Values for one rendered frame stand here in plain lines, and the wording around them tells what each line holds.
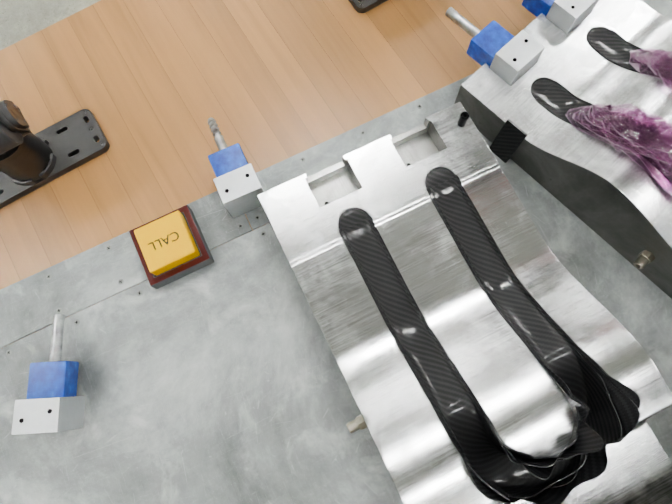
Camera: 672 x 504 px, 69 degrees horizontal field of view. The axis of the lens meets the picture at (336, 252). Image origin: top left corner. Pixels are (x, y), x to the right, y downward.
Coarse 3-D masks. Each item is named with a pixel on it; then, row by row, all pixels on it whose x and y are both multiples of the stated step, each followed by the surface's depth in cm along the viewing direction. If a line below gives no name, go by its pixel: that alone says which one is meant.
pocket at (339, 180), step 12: (336, 168) 57; (348, 168) 57; (312, 180) 57; (324, 180) 58; (336, 180) 58; (348, 180) 58; (312, 192) 58; (324, 192) 58; (336, 192) 57; (348, 192) 57; (324, 204) 57
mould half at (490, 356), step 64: (448, 128) 56; (384, 192) 54; (512, 192) 54; (320, 256) 53; (448, 256) 53; (512, 256) 53; (320, 320) 52; (448, 320) 51; (576, 320) 48; (384, 384) 48; (512, 384) 45; (640, 384) 44; (384, 448) 44; (448, 448) 43; (512, 448) 43; (640, 448) 50
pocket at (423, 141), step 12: (408, 132) 58; (420, 132) 58; (432, 132) 58; (396, 144) 58; (408, 144) 59; (420, 144) 59; (432, 144) 59; (444, 144) 56; (408, 156) 58; (420, 156) 58
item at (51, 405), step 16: (64, 320) 58; (32, 368) 55; (48, 368) 55; (64, 368) 55; (32, 384) 55; (48, 384) 55; (64, 384) 55; (16, 400) 53; (32, 400) 53; (48, 400) 53; (64, 400) 54; (80, 400) 57; (16, 416) 53; (32, 416) 53; (48, 416) 53; (64, 416) 54; (80, 416) 57; (16, 432) 52; (32, 432) 52; (48, 432) 52
